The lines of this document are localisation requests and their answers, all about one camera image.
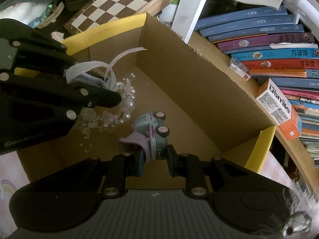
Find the pink printed table mat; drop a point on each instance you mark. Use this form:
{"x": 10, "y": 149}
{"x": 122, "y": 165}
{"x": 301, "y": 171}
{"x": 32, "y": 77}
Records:
{"x": 10, "y": 174}

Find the stack of colourful books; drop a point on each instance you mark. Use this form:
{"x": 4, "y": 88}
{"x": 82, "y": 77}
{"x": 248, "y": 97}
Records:
{"x": 274, "y": 42}

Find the white plush toy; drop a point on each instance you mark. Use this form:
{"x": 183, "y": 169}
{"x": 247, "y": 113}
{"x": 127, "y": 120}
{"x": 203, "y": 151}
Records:
{"x": 20, "y": 11}

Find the crumpled white tissue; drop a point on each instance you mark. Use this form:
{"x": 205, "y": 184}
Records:
{"x": 57, "y": 36}

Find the cardboard box with yellow flaps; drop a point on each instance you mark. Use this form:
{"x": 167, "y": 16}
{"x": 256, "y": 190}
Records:
{"x": 199, "y": 92}

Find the small red white box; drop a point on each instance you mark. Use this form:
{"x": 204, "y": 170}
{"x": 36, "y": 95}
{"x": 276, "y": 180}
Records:
{"x": 239, "y": 68}

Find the white pearl ribbon hair ornament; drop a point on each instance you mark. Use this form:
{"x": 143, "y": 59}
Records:
{"x": 124, "y": 89}

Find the white shelf frame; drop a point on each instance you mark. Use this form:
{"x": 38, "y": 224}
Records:
{"x": 189, "y": 5}

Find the white curved plastic part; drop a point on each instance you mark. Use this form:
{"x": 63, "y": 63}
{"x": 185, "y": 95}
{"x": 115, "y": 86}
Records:
{"x": 304, "y": 5}

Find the wooden chessboard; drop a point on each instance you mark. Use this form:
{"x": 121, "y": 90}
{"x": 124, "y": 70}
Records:
{"x": 119, "y": 2}

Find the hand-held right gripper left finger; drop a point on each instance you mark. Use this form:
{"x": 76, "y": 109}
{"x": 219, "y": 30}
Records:
{"x": 140, "y": 163}

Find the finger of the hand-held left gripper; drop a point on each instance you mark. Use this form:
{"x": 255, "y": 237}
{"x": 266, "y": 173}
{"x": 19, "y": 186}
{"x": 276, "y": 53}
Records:
{"x": 37, "y": 52}
{"x": 104, "y": 98}

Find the orange white product box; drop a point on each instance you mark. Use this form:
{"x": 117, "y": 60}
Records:
{"x": 276, "y": 104}

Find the grey-blue toy car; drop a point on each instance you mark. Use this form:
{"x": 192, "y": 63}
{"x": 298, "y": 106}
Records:
{"x": 154, "y": 139}

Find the grey furry plush toy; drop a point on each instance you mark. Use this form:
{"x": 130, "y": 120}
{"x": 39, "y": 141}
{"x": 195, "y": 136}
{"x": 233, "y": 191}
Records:
{"x": 299, "y": 216}

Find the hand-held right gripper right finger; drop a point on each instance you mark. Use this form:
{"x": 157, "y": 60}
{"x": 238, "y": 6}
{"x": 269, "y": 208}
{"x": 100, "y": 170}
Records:
{"x": 172, "y": 163}

